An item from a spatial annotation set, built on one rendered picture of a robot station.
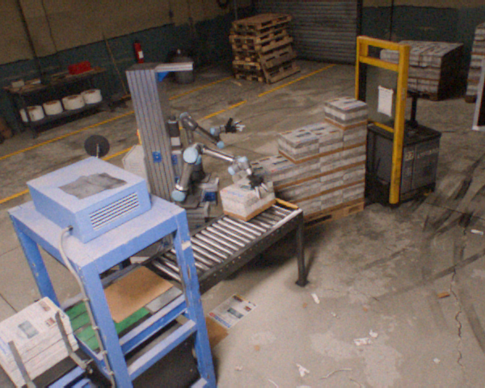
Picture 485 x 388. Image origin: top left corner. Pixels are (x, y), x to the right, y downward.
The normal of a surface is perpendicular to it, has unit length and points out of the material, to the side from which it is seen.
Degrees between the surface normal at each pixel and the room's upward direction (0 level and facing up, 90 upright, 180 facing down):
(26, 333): 1
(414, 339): 0
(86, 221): 90
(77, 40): 90
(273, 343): 0
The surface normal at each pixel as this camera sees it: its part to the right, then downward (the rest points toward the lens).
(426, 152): 0.40, 0.41
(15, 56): 0.72, 0.27
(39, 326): -0.12, -0.86
